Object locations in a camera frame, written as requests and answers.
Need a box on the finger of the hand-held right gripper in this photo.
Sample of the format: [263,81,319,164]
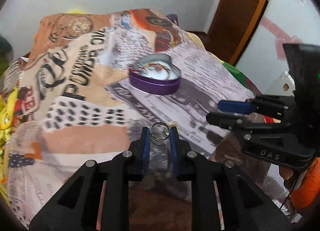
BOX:
[217,95,296,119]
[206,112,296,144]

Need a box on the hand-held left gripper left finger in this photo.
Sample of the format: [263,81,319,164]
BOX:
[29,126,152,231]

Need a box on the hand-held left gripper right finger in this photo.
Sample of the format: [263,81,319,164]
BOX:
[169,126,293,231]

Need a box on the silver ring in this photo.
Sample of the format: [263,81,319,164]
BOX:
[150,121,171,141]

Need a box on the purple heart-shaped tin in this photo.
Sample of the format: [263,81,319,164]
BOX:
[128,53,181,96]

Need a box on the person's right forearm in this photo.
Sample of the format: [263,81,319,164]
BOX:
[290,163,320,218]

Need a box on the person's right hand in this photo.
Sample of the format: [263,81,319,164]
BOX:
[279,166,293,182]

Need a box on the white suitcase with stickers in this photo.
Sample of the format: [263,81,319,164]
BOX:
[274,71,296,97]

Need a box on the newspaper-print blanket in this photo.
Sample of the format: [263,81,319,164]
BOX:
[4,9,256,231]

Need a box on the brown wooden door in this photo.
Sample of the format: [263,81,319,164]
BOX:
[207,0,279,66]

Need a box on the dark backpack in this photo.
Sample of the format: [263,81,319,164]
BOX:
[166,13,179,26]

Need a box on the yellow cloth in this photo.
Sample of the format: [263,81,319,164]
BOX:
[0,87,19,192]

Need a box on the dark grey cushion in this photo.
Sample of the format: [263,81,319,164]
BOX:
[0,35,13,77]

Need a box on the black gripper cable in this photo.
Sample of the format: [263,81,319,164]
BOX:
[279,185,301,213]

